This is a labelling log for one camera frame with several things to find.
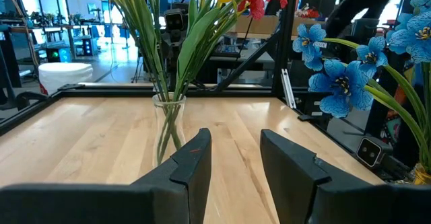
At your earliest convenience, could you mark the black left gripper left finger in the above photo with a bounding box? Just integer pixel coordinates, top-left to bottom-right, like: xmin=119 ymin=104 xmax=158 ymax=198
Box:
xmin=0 ymin=127 xmax=213 ymax=224

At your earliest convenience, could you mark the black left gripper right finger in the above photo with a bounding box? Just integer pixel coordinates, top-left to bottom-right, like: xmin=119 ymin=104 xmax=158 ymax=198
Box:
xmin=260 ymin=128 xmax=431 ymax=224

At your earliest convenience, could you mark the yellow artificial tulip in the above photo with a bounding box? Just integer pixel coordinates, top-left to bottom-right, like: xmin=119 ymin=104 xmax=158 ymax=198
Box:
xmin=173 ymin=0 xmax=270 ymax=100

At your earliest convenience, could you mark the pink artificial flower bunch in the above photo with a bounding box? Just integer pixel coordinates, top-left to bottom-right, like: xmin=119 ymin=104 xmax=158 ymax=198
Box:
xmin=69 ymin=0 xmax=172 ymax=161

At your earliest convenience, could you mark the clear glass vase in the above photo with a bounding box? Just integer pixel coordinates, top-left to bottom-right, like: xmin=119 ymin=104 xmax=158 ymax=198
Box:
xmin=151 ymin=91 xmax=188 ymax=168

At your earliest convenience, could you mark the red artificial flower bunch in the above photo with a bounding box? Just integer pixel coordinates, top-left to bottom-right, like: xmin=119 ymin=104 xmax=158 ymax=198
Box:
xmin=201 ymin=0 xmax=309 ymax=22

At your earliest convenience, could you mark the blue artificial flower bunch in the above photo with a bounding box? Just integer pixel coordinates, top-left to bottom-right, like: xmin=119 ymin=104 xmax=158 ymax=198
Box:
xmin=385 ymin=0 xmax=431 ymax=171
xmin=292 ymin=23 xmax=431 ymax=171

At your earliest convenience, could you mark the gold embossed vase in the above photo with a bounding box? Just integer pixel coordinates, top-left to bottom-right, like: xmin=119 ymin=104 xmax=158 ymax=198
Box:
xmin=412 ymin=163 xmax=431 ymax=186

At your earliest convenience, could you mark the brown cardboard box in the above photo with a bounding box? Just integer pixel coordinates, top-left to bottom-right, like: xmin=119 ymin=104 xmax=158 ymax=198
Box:
xmin=234 ymin=14 xmax=326 ymax=40

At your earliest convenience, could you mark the white plastic bucket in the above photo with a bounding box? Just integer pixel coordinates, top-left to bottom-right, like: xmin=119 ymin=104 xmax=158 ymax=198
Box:
xmin=37 ymin=61 xmax=94 ymax=96

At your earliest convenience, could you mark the black computer green light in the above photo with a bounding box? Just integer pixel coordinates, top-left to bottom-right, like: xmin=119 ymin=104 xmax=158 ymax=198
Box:
xmin=45 ymin=46 xmax=72 ymax=64

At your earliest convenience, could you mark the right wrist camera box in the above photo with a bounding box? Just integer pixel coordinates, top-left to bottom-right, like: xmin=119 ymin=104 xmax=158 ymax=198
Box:
xmin=163 ymin=8 xmax=188 ymax=32

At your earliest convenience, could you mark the black table-level camera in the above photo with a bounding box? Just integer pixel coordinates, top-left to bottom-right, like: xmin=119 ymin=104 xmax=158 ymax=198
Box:
xmin=356 ymin=135 xmax=394 ymax=169

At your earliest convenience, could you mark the silver aluminium bracket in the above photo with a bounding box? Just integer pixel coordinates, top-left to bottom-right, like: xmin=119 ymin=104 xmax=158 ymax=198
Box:
xmin=280 ymin=68 xmax=298 ymax=110

